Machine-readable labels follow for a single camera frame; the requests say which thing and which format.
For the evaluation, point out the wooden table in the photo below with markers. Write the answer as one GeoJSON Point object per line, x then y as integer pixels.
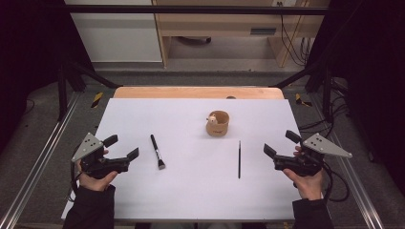
{"type": "Point", "coordinates": [178, 93]}

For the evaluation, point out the white cabinet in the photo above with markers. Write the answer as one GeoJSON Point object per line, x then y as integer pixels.
{"type": "Point", "coordinates": [117, 38]}

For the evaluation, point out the wooden cup with animal figure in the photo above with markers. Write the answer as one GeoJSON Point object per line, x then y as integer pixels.
{"type": "Point", "coordinates": [218, 130]}

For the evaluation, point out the thin black brush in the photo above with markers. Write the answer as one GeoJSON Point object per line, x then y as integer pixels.
{"type": "Point", "coordinates": [239, 159]}

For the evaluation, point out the black horizontal frame bar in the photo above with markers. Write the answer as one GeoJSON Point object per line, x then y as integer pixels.
{"type": "Point", "coordinates": [191, 9]}

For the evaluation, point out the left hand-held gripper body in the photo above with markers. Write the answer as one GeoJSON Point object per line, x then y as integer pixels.
{"type": "Point", "coordinates": [92, 149]}

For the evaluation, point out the person's right hand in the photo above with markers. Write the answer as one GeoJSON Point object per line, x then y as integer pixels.
{"type": "Point", "coordinates": [309, 186]}

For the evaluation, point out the black makeup brush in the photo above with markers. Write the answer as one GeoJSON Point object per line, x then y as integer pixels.
{"type": "Point", "coordinates": [156, 149]}

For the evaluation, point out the aluminium floor rail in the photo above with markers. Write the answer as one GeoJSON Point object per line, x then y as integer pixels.
{"type": "Point", "coordinates": [353, 178]}
{"type": "Point", "coordinates": [41, 159]}

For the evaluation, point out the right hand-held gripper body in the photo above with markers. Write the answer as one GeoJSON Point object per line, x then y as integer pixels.
{"type": "Point", "coordinates": [313, 162]}

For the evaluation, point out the black frame stand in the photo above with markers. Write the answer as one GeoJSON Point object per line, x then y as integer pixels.
{"type": "Point", "coordinates": [62, 95]}
{"type": "Point", "coordinates": [326, 95]}

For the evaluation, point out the white board table cover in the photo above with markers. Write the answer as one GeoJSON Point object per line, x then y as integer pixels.
{"type": "Point", "coordinates": [191, 191]}

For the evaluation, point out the person's left hand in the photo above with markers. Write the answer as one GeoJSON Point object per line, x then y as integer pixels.
{"type": "Point", "coordinates": [95, 183]}

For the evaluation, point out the black curtain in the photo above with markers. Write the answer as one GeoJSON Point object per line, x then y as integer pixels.
{"type": "Point", "coordinates": [28, 47]}
{"type": "Point", "coordinates": [375, 63]}

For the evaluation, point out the light wooden desk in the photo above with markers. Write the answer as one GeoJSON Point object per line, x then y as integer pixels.
{"type": "Point", "coordinates": [219, 24]}

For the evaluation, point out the yellow black tape strip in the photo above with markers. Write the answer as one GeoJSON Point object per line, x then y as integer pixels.
{"type": "Point", "coordinates": [299, 99]}
{"type": "Point", "coordinates": [97, 99]}

